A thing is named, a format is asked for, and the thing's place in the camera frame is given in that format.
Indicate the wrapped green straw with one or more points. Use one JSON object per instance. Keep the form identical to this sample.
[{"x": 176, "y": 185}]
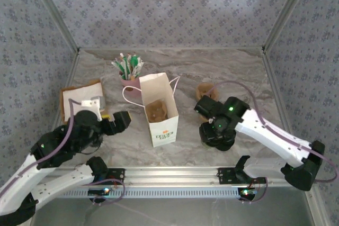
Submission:
[
  {"x": 138, "y": 70},
  {"x": 135, "y": 60},
  {"x": 129, "y": 63},
  {"x": 116, "y": 66},
  {"x": 124, "y": 64}
]

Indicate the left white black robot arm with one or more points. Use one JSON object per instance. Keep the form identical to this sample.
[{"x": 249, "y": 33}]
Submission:
[{"x": 61, "y": 183}]

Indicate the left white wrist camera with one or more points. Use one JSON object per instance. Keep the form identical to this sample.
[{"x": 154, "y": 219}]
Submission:
[{"x": 91, "y": 103}]

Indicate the white paper takeout bag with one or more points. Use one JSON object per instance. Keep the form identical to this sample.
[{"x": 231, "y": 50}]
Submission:
[{"x": 162, "y": 133}]

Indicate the pink straw holder cup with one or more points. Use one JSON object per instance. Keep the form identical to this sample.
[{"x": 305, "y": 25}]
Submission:
[{"x": 132, "y": 83}]

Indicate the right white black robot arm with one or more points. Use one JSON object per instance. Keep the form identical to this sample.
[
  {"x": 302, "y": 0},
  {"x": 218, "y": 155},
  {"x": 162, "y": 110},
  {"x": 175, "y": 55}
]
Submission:
[{"x": 265, "y": 133}]

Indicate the aluminium frame leg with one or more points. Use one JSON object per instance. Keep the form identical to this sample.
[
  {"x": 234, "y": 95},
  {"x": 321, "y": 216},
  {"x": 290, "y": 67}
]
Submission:
[{"x": 317, "y": 210}]

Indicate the brown napkin tray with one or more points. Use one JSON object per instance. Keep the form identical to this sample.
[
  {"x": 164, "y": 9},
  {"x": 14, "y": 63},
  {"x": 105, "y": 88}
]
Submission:
[{"x": 61, "y": 107}]

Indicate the aluminium mounting rail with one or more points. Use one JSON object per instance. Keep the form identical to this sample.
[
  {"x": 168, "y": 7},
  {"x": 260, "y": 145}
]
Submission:
[{"x": 172, "y": 174}]

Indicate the cardboard cup carrier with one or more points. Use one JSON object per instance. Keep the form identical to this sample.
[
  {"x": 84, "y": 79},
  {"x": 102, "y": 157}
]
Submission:
[{"x": 156, "y": 112}]

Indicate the small LED circuit board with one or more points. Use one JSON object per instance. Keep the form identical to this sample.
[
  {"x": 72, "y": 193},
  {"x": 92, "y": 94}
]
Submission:
[
  {"x": 245, "y": 193},
  {"x": 96, "y": 191}
]

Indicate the aluminium frame post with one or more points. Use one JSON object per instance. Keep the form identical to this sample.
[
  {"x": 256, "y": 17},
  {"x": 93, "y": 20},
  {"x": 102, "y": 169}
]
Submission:
[
  {"x": 56, "y": 11},
  {"x": 286, "y": 11}
]

